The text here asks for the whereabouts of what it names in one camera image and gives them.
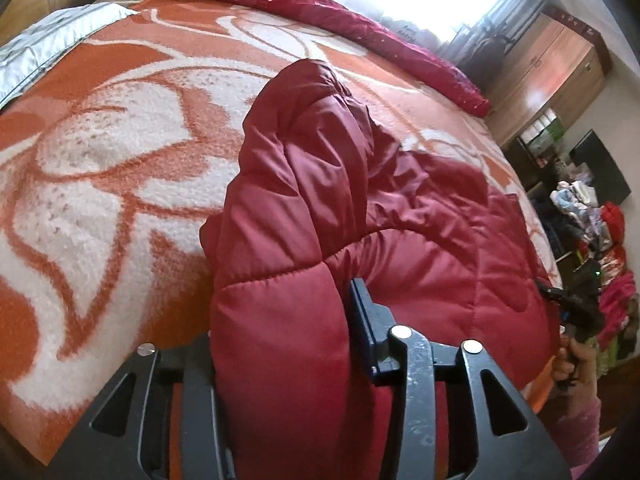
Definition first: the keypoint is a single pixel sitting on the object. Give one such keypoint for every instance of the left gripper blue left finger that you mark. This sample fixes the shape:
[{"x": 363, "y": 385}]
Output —
[{"x": 158, "y": 415}]

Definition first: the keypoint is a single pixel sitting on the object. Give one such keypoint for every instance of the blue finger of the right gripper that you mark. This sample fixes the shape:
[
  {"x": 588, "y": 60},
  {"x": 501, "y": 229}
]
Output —
[{"x": 550, "y": 293}]

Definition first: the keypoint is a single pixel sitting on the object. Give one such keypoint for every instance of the dark red puffer coat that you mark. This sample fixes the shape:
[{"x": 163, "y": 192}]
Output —
[{"x": 325, "y": 195}]

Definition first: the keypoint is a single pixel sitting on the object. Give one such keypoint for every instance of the pink sleeved right forearm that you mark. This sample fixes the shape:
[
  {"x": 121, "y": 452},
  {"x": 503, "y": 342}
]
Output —
[{"x": 577, "y": 437}]

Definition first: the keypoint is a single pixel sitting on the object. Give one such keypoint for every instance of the pile of colourful clothes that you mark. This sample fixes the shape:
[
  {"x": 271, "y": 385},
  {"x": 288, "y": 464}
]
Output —
[{"x": 619, "y": 301}]

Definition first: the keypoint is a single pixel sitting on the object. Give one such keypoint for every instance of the person's right hand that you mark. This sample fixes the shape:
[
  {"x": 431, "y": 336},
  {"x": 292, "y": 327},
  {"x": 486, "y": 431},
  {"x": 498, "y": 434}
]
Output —
[{"x": 576, "y": 363}]

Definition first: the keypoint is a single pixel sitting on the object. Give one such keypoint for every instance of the dark cluttered side shelf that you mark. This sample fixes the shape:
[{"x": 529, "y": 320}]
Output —
[{"x": 535, "y": 158}]

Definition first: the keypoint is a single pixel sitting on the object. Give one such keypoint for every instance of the black flat television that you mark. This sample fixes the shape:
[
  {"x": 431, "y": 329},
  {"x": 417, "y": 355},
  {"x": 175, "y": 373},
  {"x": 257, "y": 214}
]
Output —
[{"x": 607, "y": 179}]

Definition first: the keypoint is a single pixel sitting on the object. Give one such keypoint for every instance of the wooden wardrobe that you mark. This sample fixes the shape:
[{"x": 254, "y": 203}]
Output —
[{"x": 559, "y": 64}]

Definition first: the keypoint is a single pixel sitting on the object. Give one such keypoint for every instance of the orange white floral blanket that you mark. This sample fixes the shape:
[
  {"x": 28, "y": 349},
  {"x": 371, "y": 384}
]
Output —
[{"x": 111, "y": 163}]

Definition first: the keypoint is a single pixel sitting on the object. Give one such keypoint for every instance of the crimson rolled quilt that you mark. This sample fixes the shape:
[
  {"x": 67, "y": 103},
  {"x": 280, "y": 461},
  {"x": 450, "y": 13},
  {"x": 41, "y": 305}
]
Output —
[{"x": 418, "y": 62}]

